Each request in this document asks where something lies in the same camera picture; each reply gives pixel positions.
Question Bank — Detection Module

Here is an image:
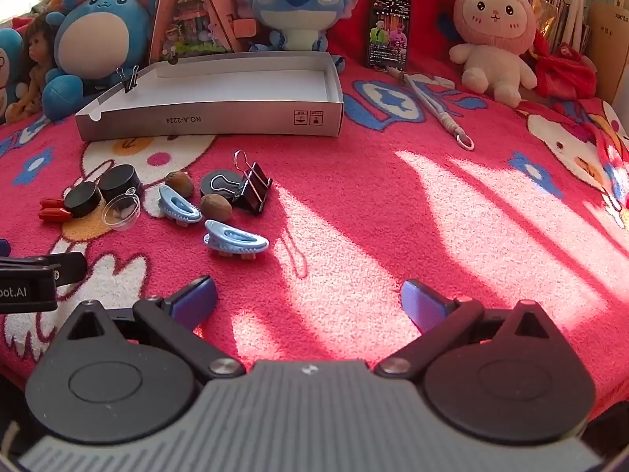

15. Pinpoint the black oval disc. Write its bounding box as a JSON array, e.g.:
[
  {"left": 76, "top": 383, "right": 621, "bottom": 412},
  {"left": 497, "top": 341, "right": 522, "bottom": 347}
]
[{"left": 199, "top": 170, "right": 245, "bottom": 202}]

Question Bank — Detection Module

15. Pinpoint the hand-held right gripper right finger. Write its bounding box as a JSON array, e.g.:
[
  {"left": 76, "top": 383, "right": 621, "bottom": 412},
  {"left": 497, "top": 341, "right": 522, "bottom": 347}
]
[{"left": 373, "top": 279, "right": 573, "bottom": 380}]

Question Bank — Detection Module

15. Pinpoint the black smartphone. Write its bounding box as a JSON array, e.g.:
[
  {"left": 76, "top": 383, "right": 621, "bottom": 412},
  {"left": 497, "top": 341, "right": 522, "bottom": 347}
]
[{"left": 364, "top": 0, "right": 411, "bottom": 72}]

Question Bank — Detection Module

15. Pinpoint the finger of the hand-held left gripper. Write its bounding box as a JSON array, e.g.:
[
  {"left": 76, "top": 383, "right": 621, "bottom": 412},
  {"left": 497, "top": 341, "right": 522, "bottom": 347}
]
[{"left": 0, "top": 252, "right": 88, "bottom": 287}]

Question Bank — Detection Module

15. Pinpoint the triangular pink house model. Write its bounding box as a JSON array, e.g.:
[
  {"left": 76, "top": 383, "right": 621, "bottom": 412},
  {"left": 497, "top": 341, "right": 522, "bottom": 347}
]
[{"left": 149, "top": 0, "right": 246, "bottom": 66}]

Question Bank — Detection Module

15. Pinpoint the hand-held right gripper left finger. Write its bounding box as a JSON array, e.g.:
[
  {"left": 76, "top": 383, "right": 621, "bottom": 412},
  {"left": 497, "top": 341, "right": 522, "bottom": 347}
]
[{"left": 51, "top": 275, "right": 246, "bottom": 384}]

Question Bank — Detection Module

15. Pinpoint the blue cat plush toy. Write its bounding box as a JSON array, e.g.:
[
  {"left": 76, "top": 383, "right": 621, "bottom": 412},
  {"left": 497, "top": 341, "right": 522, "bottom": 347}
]
[{"left": 0, "top": 27, "right": 30, "bottom": 119}]

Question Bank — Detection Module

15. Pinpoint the blue hair clip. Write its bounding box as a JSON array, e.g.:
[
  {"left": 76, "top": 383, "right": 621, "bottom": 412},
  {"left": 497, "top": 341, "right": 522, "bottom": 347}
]
[
  {"left": 203, "top": 219, "right": 270, "bottom": 260},
  {"left": 157, "top": 184, "right": 203, "bottom": 227}
]

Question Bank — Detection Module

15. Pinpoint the small black binder clip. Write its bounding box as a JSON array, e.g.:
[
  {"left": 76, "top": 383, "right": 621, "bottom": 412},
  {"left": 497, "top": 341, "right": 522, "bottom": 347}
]
[{"left": 116, "top": 65, "right": 141, "bottom": 94}]

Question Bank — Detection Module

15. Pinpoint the brown-haired doll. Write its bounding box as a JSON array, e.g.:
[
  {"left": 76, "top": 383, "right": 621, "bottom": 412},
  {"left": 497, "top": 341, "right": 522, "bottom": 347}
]
[{"left": 5, "top": 20, "right": 62, "bottom": 124}]

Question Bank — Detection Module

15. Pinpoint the blue alien plush toy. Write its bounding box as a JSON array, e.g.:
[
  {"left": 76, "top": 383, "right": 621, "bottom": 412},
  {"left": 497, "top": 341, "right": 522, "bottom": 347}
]
[{"left": 233, "top": 0, "right": 362, "bottom": 70}]

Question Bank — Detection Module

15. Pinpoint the round black disc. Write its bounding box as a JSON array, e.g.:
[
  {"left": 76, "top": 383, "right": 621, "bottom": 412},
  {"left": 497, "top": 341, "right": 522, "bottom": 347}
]
[
  {"left": 63, "top": 181, "right": 102, "bottom": 219},
  {"left": 98, "top": 164, "right": 144, "bottom": 202}
]

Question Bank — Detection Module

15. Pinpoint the pink bunny plush toy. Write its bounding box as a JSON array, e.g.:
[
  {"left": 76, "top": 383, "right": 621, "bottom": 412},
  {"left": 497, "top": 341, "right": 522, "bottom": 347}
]
[{"left": 448, "top": 0, "right": 539, "bottom": 108}]

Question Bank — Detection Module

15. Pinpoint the white cardboard box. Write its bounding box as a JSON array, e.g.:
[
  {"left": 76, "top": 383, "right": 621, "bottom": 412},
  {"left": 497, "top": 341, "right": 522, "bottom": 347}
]
[{"left": 75, "top": 50, "right": 345, "bottom": 142}]

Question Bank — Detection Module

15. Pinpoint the large black binder clip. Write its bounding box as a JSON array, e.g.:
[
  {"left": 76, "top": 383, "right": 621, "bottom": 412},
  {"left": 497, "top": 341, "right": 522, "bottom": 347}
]
[{"left": 231, "top": 150, "right": 273, "bottom": 214}]

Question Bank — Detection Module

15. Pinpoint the white lanyard strap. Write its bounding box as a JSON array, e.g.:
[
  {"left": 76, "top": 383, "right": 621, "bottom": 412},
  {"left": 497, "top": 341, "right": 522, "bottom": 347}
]
[{"left": 386, "top": 65, "right": 475, "bottom": 152}]

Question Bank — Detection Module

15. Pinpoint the clear suction cup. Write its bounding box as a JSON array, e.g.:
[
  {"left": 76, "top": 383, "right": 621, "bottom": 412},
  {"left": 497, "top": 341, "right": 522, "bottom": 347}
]
[{"left": 102, "top": 188, "right": 142, "bottom": 232}]

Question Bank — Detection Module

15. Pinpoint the pink printed blanket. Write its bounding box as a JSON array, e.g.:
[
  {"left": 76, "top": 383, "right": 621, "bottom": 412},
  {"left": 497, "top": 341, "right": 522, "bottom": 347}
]
[{"left": 0, "top": 59, "right": 629, "bottom": 419}]

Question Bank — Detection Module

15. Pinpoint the crumpled red cloth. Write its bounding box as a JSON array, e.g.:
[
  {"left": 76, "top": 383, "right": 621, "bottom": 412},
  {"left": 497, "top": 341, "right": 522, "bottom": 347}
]
[{"left": 535, "top": 42, "right": 598, "bottom": 101}]

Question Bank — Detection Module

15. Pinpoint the brown cardboard sheet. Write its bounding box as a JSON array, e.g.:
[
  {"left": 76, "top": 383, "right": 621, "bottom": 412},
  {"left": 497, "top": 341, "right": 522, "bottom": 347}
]
[{"left": 585, "top": 0, "right": 629, "bottom": 106}]

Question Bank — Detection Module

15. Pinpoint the round blue plush toy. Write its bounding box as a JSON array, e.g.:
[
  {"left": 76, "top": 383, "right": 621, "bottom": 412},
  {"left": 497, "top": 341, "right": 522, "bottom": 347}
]
[{"left": 42, "top": 0, "right": 163, "bottom": 119}]

